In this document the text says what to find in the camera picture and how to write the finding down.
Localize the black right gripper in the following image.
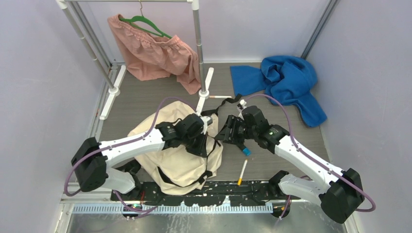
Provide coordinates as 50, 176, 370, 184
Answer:
215, 115, 258, 146

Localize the cream canvas backpack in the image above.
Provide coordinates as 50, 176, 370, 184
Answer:
128, 100, 223, 195

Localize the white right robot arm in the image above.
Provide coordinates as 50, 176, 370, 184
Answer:
215, 106, 365, 224

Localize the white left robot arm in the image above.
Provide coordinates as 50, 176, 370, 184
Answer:
71, 114, 213, 200

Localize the black blue highlighter marker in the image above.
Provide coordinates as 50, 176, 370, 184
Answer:
237, 144, 251, 156

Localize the white pink pen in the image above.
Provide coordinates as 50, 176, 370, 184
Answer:
209, 95, 233, 99

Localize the white yellow pen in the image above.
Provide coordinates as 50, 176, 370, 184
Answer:
237, 159, 248, 186

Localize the blue cloth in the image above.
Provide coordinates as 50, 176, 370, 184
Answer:
230, 55, 327, 127

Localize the pink garment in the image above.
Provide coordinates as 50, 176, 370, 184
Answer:
107, 14, 201, 95

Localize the metal clothes rack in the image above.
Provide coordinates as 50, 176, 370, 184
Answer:
55, 0, 215, 120

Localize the green clothes hanger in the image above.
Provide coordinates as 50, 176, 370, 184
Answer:
119, 0, 172, 39

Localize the metal corner pole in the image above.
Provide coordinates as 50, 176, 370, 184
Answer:
301, 0, 340, 59

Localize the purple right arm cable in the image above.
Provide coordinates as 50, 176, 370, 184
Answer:
244, 93, 377, 221

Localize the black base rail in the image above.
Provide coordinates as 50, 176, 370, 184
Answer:
120, 181, 287, 207

